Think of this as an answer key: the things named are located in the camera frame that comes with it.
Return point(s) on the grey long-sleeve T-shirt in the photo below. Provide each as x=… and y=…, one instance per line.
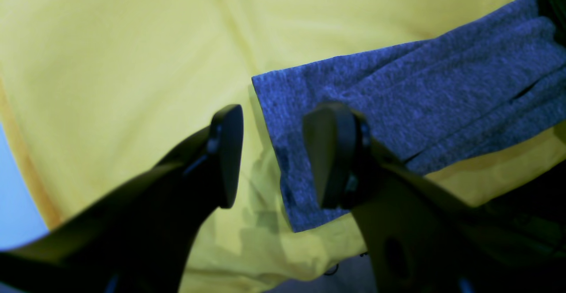
x=479, y=88

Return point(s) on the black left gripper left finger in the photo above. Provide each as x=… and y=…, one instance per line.
x=214, y=154

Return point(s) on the yellow table cloth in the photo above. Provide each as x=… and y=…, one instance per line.
x=95, y=91

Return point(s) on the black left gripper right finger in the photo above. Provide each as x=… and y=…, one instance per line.
x=342, y=154

